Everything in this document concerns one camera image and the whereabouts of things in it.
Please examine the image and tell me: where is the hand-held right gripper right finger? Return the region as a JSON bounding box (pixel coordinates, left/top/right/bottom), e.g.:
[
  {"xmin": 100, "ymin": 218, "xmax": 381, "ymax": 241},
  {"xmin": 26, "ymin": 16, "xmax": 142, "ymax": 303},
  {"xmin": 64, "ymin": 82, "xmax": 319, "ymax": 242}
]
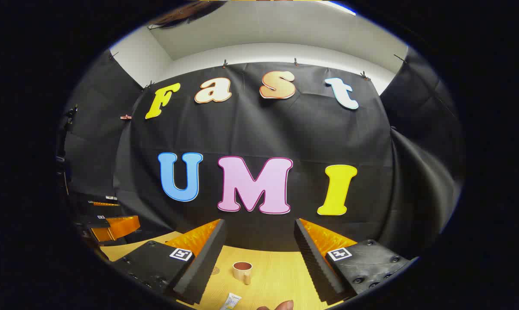
[{"xmin": 294, "ymin": 218, "xmax": 419, "ymax": 305}]

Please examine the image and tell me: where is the white toothpaste tube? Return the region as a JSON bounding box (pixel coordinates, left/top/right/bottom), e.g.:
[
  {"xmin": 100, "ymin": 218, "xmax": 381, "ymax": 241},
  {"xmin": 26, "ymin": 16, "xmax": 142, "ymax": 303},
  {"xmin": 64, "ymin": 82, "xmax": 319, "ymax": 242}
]
[{"xmin": 220, "ymin": 293, "xmax": 242, "ymax": 310}]

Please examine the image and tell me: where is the wooden desktop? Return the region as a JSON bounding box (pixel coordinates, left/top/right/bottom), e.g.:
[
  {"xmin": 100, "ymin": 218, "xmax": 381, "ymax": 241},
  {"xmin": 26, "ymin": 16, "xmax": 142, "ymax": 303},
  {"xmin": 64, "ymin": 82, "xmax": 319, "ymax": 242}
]
[{"xmin": 99, "ymin": 232, "xmax": 359, "ymax": 310}]

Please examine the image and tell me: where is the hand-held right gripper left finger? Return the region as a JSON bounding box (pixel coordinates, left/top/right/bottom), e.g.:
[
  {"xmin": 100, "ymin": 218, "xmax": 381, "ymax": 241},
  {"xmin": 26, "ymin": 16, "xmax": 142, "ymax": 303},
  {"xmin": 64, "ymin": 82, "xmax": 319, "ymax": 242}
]
[{"xmin": 111, "ymin": 218, "xmax": 227, "ymax": 306}]

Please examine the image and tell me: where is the beige cup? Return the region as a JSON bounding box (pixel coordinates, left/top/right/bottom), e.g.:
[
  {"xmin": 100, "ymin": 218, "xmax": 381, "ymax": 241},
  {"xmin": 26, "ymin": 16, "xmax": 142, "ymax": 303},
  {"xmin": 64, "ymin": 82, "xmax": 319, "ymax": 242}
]
[{"xmin": 233, "ymin": 261, "xmax": 253, "ymax": 285}]

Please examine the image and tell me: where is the person's dark hair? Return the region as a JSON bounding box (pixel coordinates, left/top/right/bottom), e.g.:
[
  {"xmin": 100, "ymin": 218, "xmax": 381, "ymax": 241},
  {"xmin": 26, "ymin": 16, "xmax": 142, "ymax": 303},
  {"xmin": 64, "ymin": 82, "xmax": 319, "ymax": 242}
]
[{"xmin": 149, "ymin": 0, "xmax": 219, "ymax": 30}]

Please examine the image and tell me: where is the black backdrop cloth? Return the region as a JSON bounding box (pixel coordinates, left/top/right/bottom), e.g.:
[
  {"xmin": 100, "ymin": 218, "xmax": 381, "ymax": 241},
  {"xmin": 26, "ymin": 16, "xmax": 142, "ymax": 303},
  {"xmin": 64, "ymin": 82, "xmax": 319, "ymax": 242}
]
[{"xmin": 57, "ymin": 47, "xmax": 464, "ymax": 259}]

